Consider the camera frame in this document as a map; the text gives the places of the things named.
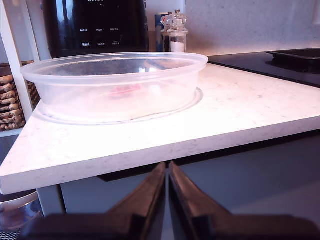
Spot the clear salt mill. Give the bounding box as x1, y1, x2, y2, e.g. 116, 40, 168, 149
166, 9, 189, 53

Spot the black glass cooktop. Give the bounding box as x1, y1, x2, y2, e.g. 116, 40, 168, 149
207, 51, 320, 88

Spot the steel mixing bowl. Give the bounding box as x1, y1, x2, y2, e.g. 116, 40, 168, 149
0, 191, 45, 235

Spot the dark blue container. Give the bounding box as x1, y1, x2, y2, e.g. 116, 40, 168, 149
154, 12, 166, 53

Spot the woven wicker basket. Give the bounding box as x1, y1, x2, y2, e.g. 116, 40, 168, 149
0, 60, 41, 133

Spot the black Philips rice cooker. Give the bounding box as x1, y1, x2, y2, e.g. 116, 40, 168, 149
42, 0, 150, 60

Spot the black baking tray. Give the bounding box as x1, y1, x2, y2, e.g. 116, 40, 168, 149
266, 48, 320, 67

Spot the white metal shelf unit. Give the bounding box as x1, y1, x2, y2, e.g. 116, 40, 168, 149
0, 0, 67, 218

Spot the grey-blue kitchen cabinet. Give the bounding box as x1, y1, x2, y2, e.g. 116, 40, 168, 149
59, 129, 320, 240

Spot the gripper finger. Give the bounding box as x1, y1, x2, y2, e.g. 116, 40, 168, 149
168, 161, 232, 240
106, 161, 167, 240

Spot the clear pepper mill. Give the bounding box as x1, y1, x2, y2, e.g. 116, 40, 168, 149
160, 11, 175, 53

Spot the clear plastic microwave lid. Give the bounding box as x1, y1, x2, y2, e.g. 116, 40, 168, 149
19, 51, 210, 125

